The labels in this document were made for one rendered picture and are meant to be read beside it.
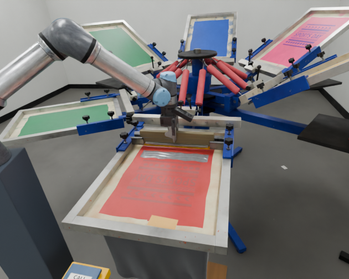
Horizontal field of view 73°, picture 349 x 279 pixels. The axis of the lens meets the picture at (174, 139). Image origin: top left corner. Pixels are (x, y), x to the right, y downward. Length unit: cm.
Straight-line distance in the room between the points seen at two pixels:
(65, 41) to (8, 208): 61
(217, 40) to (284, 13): 257
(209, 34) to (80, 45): 224
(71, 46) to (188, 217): 72
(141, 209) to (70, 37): 66
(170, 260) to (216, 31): 251
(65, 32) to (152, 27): 463
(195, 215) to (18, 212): 64
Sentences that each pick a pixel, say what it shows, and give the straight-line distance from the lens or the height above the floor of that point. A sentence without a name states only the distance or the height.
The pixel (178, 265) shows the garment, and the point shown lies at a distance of 113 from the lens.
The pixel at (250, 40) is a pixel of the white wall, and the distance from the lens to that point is 526.
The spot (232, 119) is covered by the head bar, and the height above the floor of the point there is 104.
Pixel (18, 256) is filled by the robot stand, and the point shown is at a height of 80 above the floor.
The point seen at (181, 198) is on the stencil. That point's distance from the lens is 99.
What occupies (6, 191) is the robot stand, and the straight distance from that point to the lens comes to 99.
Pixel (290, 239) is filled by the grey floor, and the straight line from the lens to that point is 220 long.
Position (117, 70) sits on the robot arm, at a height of 145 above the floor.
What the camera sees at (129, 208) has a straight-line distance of 99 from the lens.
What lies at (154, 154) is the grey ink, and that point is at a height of 96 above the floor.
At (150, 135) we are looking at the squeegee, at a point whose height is 104.
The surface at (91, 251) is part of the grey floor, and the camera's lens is 217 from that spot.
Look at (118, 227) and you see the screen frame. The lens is 88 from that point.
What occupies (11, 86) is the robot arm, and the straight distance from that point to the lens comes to 106.
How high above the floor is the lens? 163
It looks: 29 degrees down
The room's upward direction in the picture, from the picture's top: 4 degrees counter-clockwise
